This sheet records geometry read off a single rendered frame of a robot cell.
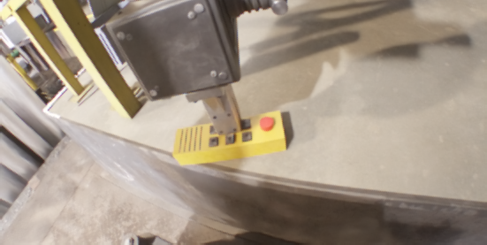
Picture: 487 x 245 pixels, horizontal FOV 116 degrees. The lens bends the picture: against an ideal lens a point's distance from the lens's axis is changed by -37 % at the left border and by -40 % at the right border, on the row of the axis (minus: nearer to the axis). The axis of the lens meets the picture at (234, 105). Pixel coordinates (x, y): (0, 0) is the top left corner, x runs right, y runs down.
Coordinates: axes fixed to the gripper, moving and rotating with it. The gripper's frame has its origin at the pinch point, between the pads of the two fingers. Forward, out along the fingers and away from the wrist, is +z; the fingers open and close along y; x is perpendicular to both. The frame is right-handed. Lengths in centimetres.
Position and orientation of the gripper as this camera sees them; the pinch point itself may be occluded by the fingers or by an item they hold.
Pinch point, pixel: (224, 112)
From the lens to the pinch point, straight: 48.2
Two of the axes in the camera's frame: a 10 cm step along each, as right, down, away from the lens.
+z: 2.4, 6.9, 6.8
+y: 0.2, 7.0, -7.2
